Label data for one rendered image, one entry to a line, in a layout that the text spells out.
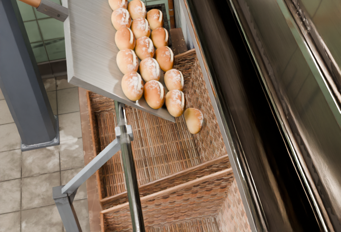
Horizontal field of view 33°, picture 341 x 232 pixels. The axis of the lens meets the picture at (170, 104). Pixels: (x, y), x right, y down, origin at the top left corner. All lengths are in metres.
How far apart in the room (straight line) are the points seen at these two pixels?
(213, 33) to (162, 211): 0.76
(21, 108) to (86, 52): 1.30
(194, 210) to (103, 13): 0.74
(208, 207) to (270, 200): 0.91
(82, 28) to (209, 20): 0.46
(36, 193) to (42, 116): 0.39
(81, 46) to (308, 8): 0.89
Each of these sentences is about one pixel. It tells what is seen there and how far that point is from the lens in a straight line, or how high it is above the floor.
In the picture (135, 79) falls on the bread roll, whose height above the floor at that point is 1.20.
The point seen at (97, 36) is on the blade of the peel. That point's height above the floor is 1.21.
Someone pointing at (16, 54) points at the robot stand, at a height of 0.65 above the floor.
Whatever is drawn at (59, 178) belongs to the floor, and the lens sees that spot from 3.01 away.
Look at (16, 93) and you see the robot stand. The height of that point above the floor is 0.41.
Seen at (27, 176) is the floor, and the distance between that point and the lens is 3.07.
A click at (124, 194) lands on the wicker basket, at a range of 1.95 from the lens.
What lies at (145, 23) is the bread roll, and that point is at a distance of 1.93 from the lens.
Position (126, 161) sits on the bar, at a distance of 1.49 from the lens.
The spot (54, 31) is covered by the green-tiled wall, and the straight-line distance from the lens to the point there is 3.35.
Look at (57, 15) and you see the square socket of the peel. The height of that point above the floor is 1.32.
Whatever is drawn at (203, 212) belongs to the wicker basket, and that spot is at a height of 0.63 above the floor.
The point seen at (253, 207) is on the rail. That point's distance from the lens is 1.08.
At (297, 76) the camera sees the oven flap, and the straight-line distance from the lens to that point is 1.16.
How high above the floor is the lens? 2.33
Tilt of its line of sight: 46 degrees down
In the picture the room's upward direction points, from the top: 6 degrees counter-clockwise
